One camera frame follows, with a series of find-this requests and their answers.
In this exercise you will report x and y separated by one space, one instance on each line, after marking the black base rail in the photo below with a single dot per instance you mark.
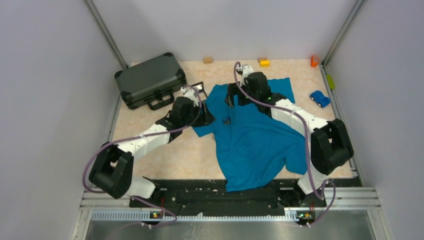
210 198

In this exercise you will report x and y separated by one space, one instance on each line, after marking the dark green hard case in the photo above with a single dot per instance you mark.
152 82

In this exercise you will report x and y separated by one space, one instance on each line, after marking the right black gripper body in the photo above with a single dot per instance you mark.
253 96

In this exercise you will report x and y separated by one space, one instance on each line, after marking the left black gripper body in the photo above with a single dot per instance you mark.
193 111

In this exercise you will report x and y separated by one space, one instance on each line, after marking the yellow block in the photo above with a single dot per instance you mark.
264 63

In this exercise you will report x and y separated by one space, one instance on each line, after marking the brown wooden block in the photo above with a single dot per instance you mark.
259 59

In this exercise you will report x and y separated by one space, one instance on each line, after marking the blue toy car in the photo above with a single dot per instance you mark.
320 99

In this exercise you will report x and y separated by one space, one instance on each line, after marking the blue t-shirt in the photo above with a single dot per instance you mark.
254 148

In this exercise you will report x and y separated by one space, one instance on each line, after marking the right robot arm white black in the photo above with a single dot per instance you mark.
327 142

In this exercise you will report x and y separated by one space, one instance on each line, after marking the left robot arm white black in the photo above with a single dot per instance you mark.
113 164

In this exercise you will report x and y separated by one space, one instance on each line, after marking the tan wooden block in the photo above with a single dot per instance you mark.
208 60

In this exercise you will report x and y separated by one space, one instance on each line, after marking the orange toy block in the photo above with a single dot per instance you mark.
314 61

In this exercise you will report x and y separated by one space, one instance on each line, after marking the green marker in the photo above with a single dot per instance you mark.
330 82

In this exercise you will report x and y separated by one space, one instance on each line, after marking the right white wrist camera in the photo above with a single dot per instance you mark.
244 71

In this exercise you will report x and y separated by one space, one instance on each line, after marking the black rectangular brooch holder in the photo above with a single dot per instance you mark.
201 90

